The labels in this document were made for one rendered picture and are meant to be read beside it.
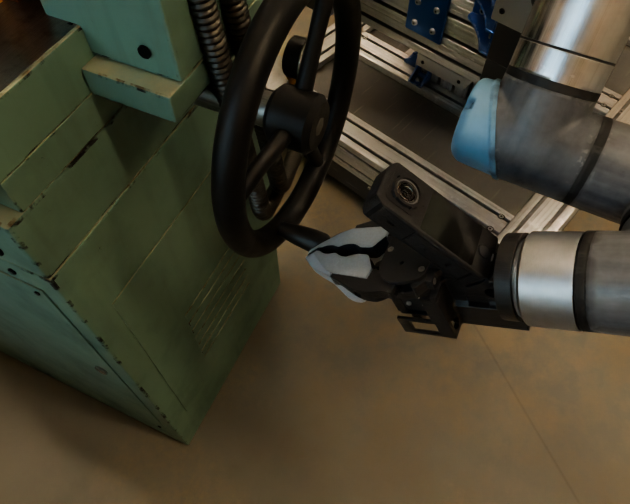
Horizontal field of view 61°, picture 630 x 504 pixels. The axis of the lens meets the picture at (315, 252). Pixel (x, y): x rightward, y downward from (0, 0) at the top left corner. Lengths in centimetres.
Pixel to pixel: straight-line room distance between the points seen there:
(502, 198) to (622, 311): 93
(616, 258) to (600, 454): 97
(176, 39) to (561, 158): 32
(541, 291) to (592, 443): 95
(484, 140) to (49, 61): 36
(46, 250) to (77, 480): 78
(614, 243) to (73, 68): 46
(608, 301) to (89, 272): 51
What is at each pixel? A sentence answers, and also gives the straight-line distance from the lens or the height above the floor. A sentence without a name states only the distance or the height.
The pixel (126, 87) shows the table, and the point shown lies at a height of 87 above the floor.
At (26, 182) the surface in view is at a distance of 54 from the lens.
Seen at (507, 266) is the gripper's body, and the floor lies 84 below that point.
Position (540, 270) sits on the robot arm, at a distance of 42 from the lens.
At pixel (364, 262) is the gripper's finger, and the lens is 49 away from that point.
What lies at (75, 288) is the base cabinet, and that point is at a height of 67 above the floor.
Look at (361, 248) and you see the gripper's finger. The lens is 50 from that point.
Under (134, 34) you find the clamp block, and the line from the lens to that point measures 50.
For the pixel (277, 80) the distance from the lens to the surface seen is 89.
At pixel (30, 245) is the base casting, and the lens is 57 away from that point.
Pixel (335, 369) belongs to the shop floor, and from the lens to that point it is 126.
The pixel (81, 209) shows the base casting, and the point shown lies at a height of 75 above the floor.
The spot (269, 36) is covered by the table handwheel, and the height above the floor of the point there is 94.
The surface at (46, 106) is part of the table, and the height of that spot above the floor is 86.
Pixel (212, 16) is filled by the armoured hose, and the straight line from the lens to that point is 49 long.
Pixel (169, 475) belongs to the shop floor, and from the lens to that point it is 124.
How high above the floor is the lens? 118
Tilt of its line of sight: 57 degrees down
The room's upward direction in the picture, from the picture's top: straight up
